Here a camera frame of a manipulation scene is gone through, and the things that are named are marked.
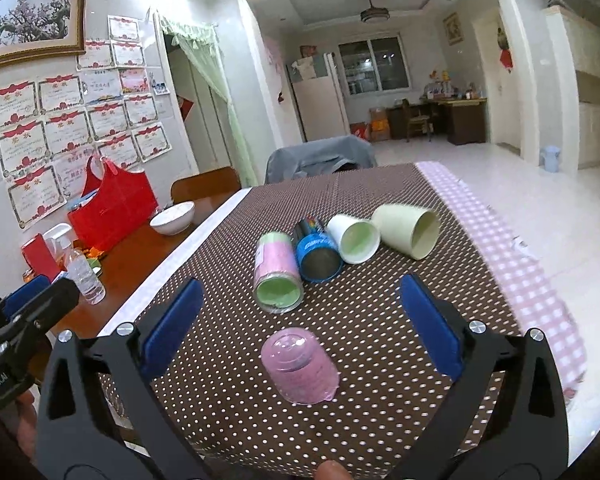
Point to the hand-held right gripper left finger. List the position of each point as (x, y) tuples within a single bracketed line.
[(172, 327)]

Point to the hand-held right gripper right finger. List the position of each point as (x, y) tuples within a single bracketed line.
[(430, 327)]

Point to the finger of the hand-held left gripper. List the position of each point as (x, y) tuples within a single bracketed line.
[(50, 300), (26, 295)]

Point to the pale green cup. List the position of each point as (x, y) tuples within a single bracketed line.
[(409, 230)]

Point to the pink and green cup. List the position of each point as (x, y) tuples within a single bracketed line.
[(276, 277)]

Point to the white cup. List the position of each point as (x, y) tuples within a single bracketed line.
[(352, 239)]

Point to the clear pink plastic cup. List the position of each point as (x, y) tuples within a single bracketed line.
[(300, 367)]

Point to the blue printed cup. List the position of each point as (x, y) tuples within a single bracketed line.
[(317, 255)]

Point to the person's left hand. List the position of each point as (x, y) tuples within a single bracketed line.
[(24, 422)]

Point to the person's right hand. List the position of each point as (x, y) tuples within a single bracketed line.
[(332, 472)]

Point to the red box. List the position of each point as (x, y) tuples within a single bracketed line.
[(40, 257)]

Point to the clear water bottle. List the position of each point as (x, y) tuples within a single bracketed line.
[(86, 275)]

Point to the white spray bottle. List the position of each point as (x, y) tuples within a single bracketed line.
[(57, 242)]

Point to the brown polka-dot tablecloth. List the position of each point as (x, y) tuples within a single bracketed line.
[(370, 310)]

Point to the red tote bag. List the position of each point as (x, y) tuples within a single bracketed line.
[(112, 210)]

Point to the white bowl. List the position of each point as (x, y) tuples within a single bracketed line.
[(172, 217)]

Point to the pink checked tablecloth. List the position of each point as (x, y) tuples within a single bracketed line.
[(530, 280)]

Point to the grey jacket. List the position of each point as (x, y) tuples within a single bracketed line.
[(320, 157)]

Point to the dark wooden chair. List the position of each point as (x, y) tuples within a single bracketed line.
[(417, 120)]

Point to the orange box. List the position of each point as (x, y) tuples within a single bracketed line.
[(360, 131)]

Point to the dark wooden desk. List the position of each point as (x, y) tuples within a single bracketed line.
[(465, 120)]

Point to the cardboard box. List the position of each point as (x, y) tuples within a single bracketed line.
[(380, 122)]

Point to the red door paper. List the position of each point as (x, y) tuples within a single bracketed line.
[(186, 107)]

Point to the white refrigerator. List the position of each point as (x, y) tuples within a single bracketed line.
[(317, 105)]

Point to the window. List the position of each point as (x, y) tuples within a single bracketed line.
[(375, 65)]

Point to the green door curtain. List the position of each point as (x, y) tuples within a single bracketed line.
[(205, 60)]

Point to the framed tree painting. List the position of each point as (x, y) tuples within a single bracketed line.
[(30, 20)]

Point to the white cabinet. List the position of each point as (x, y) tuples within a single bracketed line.
[(595, 85)]

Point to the ceiling fan lamp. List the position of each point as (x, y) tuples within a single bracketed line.
[(375, 12)]

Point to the group of wall certificates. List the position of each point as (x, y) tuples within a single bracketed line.
[(65, 125)]

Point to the red wall decoration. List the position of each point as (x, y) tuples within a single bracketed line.
[(505, 55)]

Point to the small framed wall picture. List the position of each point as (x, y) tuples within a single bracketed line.
[(452, 28)]

